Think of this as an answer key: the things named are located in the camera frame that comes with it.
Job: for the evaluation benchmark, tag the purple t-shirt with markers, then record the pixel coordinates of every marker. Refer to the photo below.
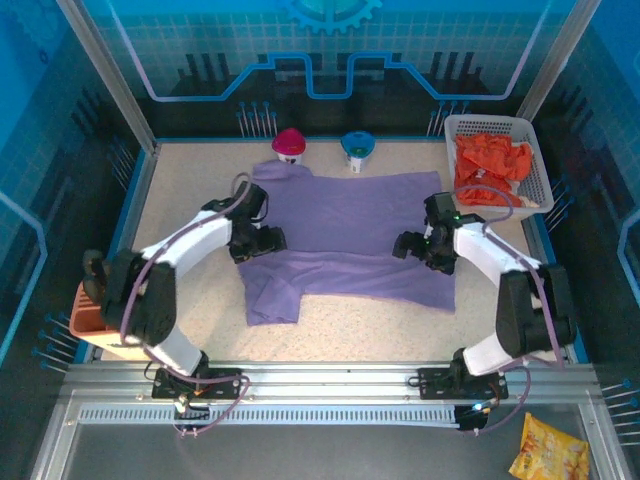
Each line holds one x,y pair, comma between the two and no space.
340,210

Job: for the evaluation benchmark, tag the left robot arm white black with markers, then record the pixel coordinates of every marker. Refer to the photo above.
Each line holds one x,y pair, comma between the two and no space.
200,235

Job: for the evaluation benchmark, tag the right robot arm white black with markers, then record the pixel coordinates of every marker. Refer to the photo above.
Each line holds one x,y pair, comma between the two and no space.
485,245

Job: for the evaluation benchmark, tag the orange t-shirt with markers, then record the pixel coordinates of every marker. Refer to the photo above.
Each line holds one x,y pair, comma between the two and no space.
482,160

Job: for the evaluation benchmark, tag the white cloth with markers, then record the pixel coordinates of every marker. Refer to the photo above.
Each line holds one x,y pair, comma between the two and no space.
529,201

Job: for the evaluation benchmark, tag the pink-lidded berry yogurt cup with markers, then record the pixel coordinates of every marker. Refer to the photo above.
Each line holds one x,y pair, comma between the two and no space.
289,142

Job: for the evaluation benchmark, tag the white perforated plastic basket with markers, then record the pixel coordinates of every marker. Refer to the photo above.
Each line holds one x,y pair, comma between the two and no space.
537,180

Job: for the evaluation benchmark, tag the blue-lidded white cup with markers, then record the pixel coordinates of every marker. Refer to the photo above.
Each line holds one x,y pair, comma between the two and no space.
357,145

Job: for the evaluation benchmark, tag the orange knife block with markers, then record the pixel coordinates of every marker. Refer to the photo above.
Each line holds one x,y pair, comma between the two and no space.
90,322

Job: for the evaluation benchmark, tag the yellow snack bag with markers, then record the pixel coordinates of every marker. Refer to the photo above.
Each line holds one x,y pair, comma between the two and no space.
547,452

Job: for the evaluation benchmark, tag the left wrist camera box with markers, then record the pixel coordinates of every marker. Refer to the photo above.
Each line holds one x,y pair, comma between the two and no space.
254,202

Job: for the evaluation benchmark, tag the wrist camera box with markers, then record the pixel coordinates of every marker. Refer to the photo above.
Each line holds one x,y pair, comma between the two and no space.
440,207
254,202

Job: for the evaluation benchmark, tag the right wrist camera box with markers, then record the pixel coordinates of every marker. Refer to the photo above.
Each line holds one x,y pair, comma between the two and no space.
440,207

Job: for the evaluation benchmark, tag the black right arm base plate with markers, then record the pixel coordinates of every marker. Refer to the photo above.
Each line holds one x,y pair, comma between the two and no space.
435,382

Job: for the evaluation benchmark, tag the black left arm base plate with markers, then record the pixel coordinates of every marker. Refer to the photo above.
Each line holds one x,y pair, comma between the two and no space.
220,385

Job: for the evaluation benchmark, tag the aluminium mounting rail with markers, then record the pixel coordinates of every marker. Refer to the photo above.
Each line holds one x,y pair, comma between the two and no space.
330,375

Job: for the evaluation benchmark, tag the aluminium frame post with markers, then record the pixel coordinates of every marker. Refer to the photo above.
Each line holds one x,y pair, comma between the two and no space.
555,60
110,75

